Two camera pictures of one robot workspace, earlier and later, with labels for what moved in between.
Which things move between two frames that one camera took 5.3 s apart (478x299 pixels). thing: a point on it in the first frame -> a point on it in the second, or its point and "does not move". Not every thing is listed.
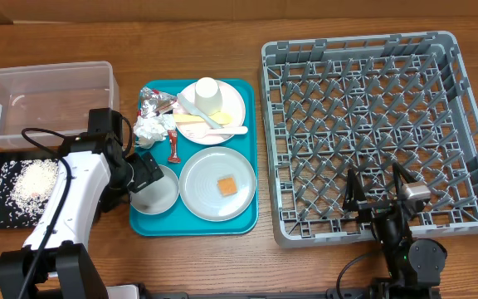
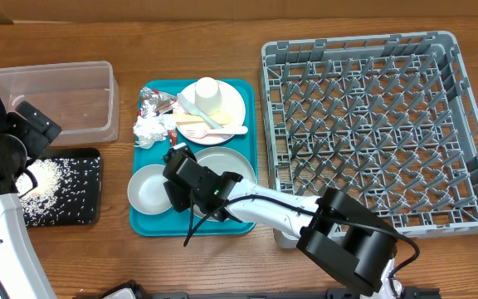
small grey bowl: x=158 y=196 does not move
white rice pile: x=25 y=188 does not move
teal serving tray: x=204 y=135 does not move
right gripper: x=371 y=208 -> x=184 y=187
